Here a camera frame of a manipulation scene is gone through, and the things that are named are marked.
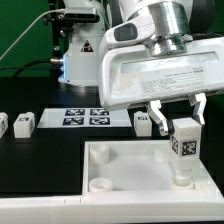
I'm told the black cable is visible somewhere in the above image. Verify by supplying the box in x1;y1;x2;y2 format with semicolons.
0;59;54;78

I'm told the white square tabletop part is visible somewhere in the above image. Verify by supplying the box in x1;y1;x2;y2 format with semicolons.
83;140;224;204

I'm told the white cable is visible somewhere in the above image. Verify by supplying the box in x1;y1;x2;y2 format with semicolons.
0;9;66;62

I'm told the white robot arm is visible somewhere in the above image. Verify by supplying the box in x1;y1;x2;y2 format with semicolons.
58;0;224;135

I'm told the white L-shaped obstacle fence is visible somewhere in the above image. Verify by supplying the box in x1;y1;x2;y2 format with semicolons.
0;197;224;224

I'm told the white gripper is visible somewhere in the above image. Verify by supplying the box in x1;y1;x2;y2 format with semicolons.
99;37;224;136

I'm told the white marker sheet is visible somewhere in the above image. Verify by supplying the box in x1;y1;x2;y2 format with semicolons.
38;108;131;128

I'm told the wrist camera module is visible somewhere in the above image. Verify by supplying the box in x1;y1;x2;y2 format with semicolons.
105;23;151;49

